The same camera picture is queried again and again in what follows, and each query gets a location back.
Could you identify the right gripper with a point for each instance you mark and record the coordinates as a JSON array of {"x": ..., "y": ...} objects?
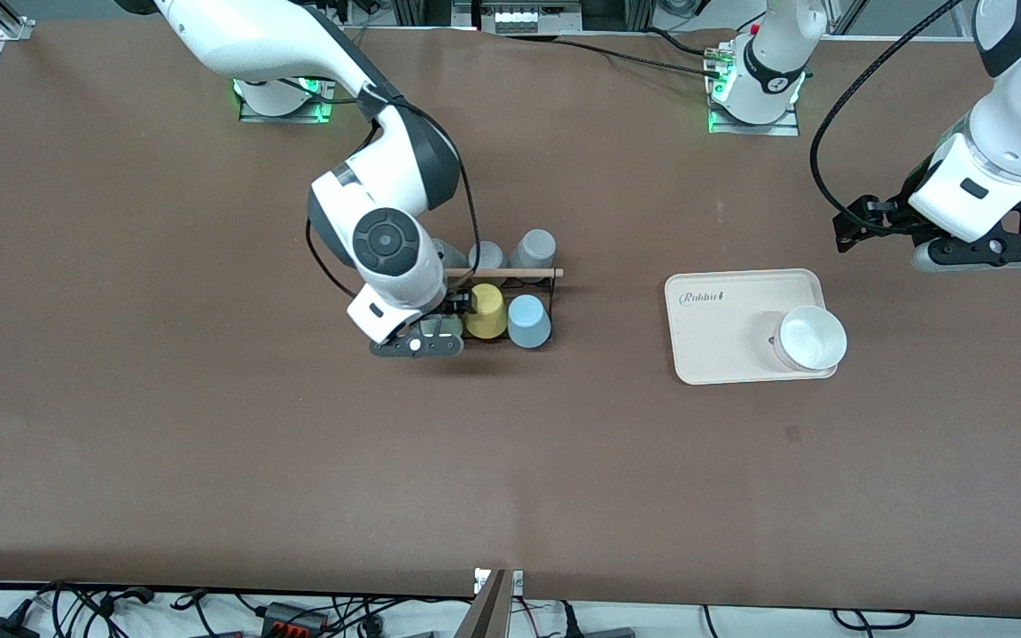
[{"x": 460, "y": 304}]

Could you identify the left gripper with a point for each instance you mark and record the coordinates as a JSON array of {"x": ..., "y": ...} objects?
[{"x": 893, "y": 218}]

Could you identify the pale green cup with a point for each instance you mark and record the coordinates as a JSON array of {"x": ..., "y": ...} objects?
[{"x": 450, "y": 324}]

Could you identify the light blue cup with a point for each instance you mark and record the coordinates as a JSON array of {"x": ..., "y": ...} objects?
[{"x": 529, "y": 323}]

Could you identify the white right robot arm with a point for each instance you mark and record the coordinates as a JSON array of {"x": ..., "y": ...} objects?
[{"x": 386, "y": 239}]

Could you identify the yellow cup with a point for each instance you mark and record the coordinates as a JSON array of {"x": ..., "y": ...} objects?
[{"x": 487, "y": 315}]

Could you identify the grey cup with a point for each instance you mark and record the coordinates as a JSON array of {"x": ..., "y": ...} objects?
[
  {"x": 455, "y": 257},
  {"x": 533, "y": 248},
  {"x": 487, "y": 255}
]

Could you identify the white bowl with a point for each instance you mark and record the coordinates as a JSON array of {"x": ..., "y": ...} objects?
[{"x": 812, "y": 337}]

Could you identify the beige plastic tray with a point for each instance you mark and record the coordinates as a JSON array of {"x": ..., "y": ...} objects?
[{"x": 723, "y": 337}]

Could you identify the black orange power strip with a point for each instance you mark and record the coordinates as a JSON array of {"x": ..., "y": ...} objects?
[{"x": 296, "y": 618}]

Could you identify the black power adapter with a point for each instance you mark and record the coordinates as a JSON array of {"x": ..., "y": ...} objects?
[{"x": 5, "y": 627}]

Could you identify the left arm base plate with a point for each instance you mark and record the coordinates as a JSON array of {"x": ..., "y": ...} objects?
[{"x": 785, "y": 127}]

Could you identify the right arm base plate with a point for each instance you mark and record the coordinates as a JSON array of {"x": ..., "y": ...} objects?
[{"x": 284, "y": 113}]

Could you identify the white mount bracket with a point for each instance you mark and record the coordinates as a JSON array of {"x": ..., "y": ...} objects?
[{"x": 518, "y": 580}]

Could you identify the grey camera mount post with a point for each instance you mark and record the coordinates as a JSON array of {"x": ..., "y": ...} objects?
[{"x": 486, "y": 611}]

